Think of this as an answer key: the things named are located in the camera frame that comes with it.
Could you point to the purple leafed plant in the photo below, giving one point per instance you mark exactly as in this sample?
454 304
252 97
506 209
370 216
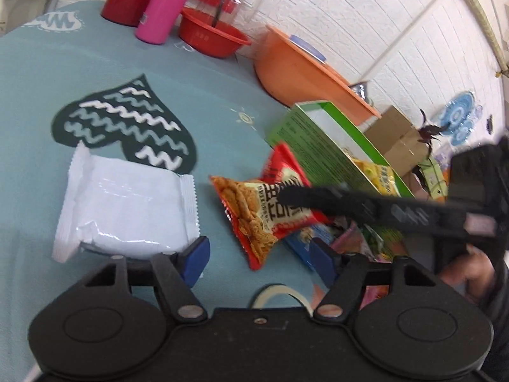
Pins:
431 131

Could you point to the orange plastic basin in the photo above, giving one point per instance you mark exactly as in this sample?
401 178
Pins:
302 75

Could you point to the white wall pipe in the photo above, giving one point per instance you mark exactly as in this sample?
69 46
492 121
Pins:
413 20

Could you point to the green cardboard box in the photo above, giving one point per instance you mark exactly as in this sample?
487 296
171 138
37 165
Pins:
314 147

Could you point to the teal printed tablecloth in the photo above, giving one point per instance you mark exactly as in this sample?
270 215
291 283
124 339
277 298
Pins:
79 87

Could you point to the brown cardboard box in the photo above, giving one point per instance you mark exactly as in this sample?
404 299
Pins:
397 139

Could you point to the medium blue decorative plate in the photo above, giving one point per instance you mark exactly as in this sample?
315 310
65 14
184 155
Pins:
467 133

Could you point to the green shoe box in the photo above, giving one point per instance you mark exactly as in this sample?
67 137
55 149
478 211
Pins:
435 179

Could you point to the pink thermos bottle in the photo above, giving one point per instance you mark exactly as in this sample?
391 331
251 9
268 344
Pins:
163 8

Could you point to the person's right hand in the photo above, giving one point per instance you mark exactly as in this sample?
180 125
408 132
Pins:
471 272

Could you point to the red cracker snack packet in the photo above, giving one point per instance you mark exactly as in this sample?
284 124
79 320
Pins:
254 215

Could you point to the blue plastic lid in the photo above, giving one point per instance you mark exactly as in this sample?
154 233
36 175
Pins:
308 47

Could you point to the yellow snack packet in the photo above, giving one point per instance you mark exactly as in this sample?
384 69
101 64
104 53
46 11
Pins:
377 177

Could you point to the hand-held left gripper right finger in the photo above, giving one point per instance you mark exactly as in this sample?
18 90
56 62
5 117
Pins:
324 263

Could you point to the red plastic basin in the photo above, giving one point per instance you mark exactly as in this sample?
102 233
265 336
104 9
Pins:
210 34

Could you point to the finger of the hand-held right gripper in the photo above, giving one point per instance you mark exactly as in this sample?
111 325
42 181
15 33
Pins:
377 209

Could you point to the blue snack packet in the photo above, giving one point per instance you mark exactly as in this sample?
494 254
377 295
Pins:
304 240

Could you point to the large blue decorative plate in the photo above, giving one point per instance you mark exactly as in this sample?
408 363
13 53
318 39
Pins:
457 109

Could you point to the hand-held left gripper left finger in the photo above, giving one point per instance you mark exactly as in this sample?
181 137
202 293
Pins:
197 260

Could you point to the white snack packet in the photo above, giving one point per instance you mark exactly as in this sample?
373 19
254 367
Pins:
123 207

